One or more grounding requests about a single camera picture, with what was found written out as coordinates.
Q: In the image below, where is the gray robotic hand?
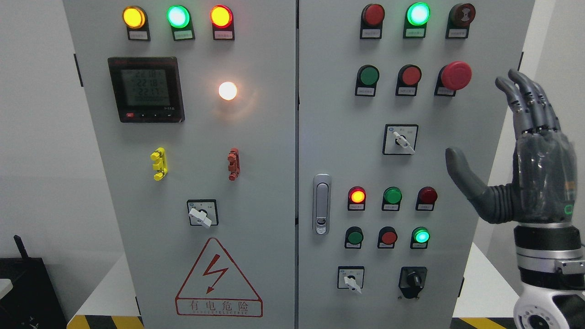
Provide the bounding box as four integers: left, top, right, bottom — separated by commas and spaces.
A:
445, 69, 578, 223

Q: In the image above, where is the lit green push button lower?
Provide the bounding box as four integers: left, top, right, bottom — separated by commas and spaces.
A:
410, 227, 430, 249

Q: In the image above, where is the red emergency stop button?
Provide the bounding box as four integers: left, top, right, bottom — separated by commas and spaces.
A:
434, 61, 473, 96

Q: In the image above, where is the green indicator light middle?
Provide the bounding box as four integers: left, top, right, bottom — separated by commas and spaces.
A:
382, 186, 403, 211

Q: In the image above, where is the green indicator light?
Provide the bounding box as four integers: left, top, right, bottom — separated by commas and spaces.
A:
166, 5, 196, 41
382, 186, 403, 211

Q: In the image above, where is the red push button lower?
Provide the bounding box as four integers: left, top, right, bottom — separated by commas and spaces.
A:
378, 226, 398, 249

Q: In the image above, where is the red push button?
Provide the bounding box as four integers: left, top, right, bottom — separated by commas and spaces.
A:
395, 64, 422, 96
378, 226, 398, 249

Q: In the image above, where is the red push button upper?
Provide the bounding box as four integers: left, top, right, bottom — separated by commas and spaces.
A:
395, 64, 422, 96

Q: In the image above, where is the lit red indicator light middle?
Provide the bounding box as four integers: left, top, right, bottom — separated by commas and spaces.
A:
347, 186, 367, 211

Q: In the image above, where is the dark red buzzer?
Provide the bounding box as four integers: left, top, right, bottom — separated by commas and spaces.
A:
445, 3, 476, 39

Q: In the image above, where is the green push button upper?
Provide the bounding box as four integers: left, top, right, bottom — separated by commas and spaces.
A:
355, 64, 380, 96

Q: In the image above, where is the bright green indicator top right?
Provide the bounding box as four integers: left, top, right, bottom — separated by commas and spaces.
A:
403, 2, 431, 39

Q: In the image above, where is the dark red indicator top right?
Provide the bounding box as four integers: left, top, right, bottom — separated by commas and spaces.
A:
360, 4, 386, 39

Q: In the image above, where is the gray electrical cabinet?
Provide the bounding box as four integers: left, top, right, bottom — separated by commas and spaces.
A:
64, 0, 534, 329

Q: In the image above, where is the white glowing indicator light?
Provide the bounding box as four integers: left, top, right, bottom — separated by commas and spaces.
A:
218, 81, 238, 101

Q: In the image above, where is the red electrical hazard sticker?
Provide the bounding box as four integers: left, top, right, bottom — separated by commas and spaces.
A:
175, 237, 263, 317

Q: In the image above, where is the orange indicator light top left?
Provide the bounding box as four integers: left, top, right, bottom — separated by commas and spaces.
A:
210, 5, 235, 40

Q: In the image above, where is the green indicator light top left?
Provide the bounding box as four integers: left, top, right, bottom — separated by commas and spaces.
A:
166, 5, 196, 41

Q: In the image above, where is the black digital power meter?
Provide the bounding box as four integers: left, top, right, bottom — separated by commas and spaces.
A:
108, 57, 185, 123

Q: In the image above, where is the yellow indicator light top left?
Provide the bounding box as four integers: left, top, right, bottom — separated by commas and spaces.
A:
122, 5, 151, 41

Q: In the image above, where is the black box with antenna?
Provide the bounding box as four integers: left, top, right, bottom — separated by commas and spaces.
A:
0, 235, 67, 329

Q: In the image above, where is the black rotary selector switch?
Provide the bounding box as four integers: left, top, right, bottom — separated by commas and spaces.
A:
398, 266, 427, 298

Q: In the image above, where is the silver door handle lock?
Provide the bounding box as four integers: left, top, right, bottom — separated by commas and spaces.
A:
312, 173, 331, 235

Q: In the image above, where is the left door gray rotary switch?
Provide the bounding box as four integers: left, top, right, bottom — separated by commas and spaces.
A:
186, 199, 219, 228

